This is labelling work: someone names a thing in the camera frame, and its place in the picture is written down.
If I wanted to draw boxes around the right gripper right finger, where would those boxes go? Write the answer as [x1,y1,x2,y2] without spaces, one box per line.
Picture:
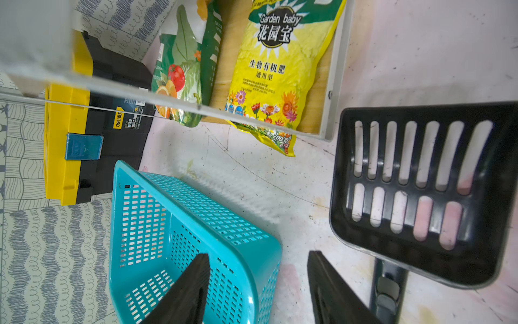
[307,251,380,324]

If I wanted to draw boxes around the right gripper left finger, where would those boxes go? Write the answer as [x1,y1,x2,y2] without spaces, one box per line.
[143,253,210,324]

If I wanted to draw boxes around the green fruit picture bag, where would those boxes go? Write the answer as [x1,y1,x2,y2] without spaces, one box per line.
[151,1,223,105]

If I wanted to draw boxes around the yellow flower fertilizer bag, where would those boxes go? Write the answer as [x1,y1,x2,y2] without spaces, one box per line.
[225,0,347,157]

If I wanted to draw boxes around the white wooden two-tier shelf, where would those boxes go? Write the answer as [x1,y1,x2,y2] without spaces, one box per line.
[1,1,353,149]

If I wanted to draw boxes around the teal plastic basket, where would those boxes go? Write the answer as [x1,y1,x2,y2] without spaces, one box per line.
[109,161,282,323]

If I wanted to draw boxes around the black slotted scoop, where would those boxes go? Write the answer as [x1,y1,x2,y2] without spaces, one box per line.
[330,101,517,323]

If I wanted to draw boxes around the yellow black toolbox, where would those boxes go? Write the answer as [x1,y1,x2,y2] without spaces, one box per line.
[44,31,155,206]

